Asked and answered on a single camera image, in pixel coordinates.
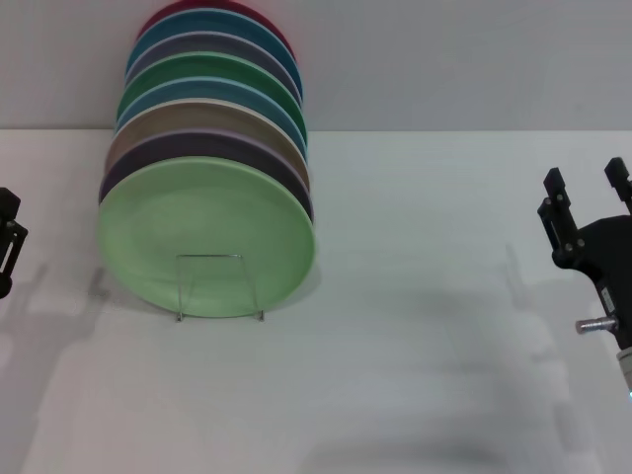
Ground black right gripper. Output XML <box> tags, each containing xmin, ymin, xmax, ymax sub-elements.
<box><xmin>537</xmin><ymin>157</ymin><xmax>632</xmax><ymax>351</ymax></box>

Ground light green plate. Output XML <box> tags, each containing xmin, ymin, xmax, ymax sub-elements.
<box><xmin>97</xmin><ymin>156</ymin><xmax>317</xmax><ymax>320</ymax></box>

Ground lilac plate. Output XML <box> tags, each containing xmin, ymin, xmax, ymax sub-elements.
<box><xmin>98</xmin><ymin>128</ymin><xmax>316</xmax><ymax>223</ymax></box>

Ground beige plate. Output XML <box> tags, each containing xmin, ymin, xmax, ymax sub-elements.
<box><xmin>105</xmin><ymin>97</ymin><xmax>312</xmax><ymax>189</ymax></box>

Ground blue plate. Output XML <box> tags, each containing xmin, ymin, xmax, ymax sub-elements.
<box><xmin>115</xmin><ymin>76</ymin><xmax>310</xmax><ymax>159</ymax></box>

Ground red plate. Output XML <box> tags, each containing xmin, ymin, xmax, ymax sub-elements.
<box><xmin>136</xmin><ymin>0</ymin><xmax>297</xmax><ymax>60</ymax></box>

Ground dark green plate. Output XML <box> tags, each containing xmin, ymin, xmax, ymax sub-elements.
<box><xmin>117</xmin><ymin>50</ymin><xmax>307</xmax><ymax>129</ymax></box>

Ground grey purple plate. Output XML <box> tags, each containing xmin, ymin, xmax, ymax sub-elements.
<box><xmin>125</xmin><ymin>32</ymin><xmax>303</xmax><ymax>108</ymax></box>

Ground teal plate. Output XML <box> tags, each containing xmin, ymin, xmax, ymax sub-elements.
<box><xmin>125</xmin><ymin>8</ymin><xmax>303</xmax><ymax>95</ymax></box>

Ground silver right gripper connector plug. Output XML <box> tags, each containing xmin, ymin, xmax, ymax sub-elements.
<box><xmin>575</xmin><ymin>318</ymin><xmax>618</xmax><ymax>336</ymax></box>

